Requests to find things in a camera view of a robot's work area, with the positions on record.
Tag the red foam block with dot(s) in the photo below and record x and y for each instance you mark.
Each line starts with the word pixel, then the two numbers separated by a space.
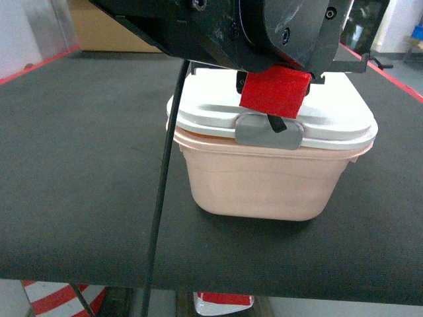
pixel 277 91

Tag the red white traffic cone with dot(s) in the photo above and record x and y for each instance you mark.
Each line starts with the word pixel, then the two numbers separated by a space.
pixel 59 299

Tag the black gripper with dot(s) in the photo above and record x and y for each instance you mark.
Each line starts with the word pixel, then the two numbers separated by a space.
pixel 249 36

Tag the pink plastic storage box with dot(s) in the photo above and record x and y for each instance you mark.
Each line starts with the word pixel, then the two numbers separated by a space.
pixel 230 179

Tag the steel shelf with blue bins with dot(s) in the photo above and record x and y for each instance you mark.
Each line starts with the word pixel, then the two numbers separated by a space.
pixel 414 42

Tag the black office chair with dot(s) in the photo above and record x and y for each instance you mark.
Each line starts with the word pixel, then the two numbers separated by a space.
pixel 361 27

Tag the white box lid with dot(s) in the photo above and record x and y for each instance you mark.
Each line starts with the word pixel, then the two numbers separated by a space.
pixel 333 115

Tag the cardboard box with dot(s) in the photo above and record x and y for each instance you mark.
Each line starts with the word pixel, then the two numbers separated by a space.
pixel 97 32

